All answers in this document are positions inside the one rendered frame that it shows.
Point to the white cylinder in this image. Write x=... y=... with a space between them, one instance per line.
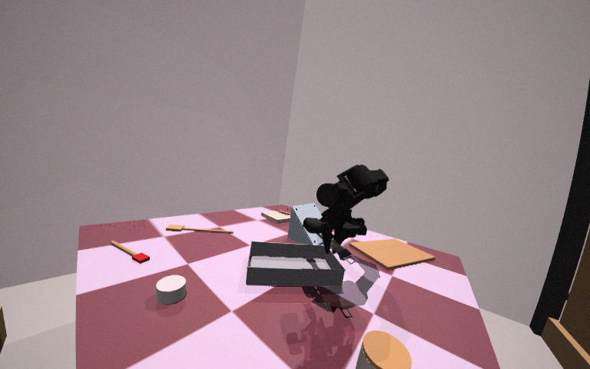
x=170 y=289

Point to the cream flat rectangular board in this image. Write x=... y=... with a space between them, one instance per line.
x=275 y=217

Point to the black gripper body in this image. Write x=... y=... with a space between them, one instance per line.
x=313 y=225

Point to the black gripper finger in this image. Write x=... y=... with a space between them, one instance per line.
x=338 y=239
x=327 y=239

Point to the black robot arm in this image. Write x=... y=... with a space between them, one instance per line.
x=367 y=183

